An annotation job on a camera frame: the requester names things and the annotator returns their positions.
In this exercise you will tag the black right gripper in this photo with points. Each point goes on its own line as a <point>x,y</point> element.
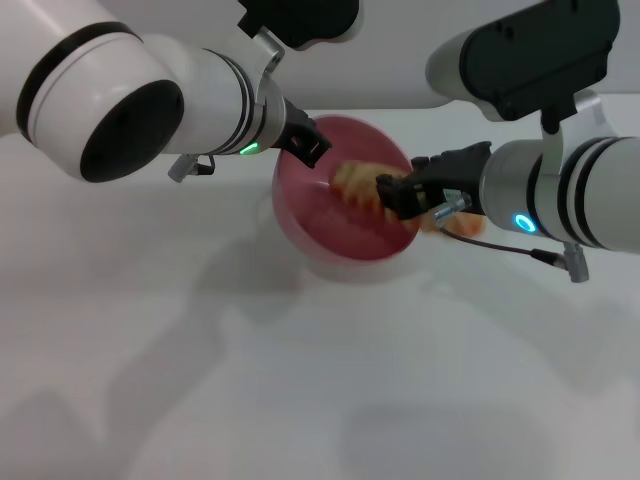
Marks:
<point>450,167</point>

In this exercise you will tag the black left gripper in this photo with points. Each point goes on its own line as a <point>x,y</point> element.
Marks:
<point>290,125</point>

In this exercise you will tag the orange striped bread roll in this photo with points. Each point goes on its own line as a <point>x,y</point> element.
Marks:
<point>357,185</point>

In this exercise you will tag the pink plastic bowl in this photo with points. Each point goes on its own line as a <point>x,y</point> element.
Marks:
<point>325,225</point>

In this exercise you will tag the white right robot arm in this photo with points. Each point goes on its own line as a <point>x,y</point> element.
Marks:
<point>575,195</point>

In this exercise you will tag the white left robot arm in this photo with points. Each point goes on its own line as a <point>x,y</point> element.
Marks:
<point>150,90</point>

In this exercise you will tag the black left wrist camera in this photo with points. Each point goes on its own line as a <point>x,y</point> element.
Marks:
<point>310,20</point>

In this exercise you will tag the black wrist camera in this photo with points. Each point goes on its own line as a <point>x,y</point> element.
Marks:
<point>310,20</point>
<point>525,65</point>

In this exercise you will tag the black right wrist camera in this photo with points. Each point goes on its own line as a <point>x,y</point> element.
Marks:
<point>525,65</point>

